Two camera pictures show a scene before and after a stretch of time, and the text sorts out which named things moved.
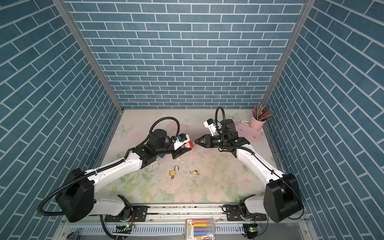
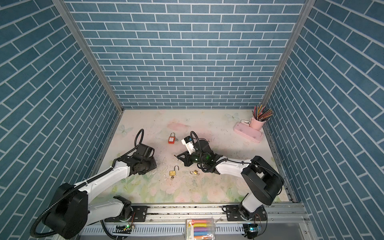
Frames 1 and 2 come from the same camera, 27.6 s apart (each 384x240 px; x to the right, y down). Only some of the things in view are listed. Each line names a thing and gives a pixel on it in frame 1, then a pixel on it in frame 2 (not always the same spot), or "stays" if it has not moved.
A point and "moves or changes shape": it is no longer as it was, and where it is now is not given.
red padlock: (190, 144) moves or changes shape
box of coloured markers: (200, 229) stays
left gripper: (179, 152) -> (154, 165)
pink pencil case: (245, 130) stays
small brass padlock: (195, 172) stays
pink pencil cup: (256, 124) stays
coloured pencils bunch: (261, 112) stays
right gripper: (209, 139) -> (187, 160)
